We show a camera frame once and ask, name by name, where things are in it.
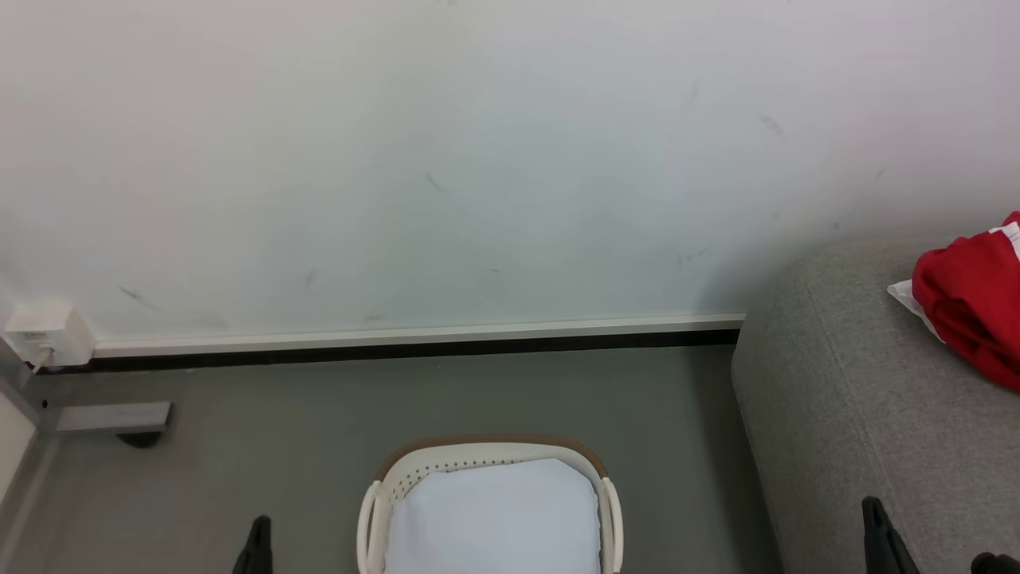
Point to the grey fabric sofa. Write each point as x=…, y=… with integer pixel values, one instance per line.
x=861, y=414

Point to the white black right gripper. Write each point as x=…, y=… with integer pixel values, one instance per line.
x=998, y=564

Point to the black caster wheel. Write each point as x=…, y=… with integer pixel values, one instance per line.
x=141, y=439

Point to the red and white garment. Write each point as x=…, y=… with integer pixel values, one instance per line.
x=972, y=303

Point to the grey metal frame leg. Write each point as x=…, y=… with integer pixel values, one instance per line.
x=111, y=416

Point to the white and black baseboard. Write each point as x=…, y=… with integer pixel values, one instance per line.
x=414, y=339

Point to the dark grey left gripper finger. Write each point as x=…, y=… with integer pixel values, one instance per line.
x=256, y=550

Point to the white cloth in basket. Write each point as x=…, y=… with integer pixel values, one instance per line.
x=494, y=518

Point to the white wall socket box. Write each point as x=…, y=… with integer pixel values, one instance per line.
x=46, y=331

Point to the cream plastic laundry basket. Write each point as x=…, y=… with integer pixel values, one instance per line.
x=486, y=451

